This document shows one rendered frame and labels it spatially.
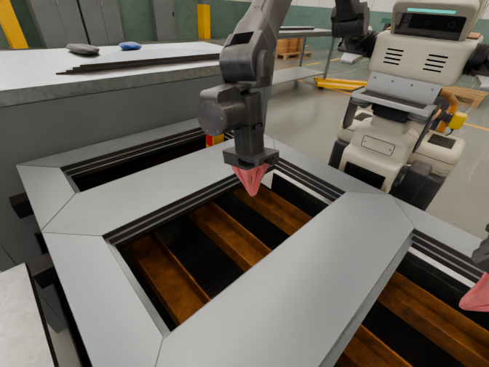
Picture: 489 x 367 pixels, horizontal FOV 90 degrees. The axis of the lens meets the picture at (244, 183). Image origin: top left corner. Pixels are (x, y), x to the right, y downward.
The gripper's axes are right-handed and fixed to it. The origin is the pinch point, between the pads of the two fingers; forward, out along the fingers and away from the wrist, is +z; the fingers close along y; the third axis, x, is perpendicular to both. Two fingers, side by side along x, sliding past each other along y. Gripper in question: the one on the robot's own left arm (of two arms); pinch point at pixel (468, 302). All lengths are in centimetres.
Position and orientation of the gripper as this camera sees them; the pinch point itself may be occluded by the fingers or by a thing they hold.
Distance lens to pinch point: 42.2
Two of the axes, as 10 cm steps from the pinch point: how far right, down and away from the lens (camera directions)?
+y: 6.4, 6.5, -4.2
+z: -2.4, 6.9, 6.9
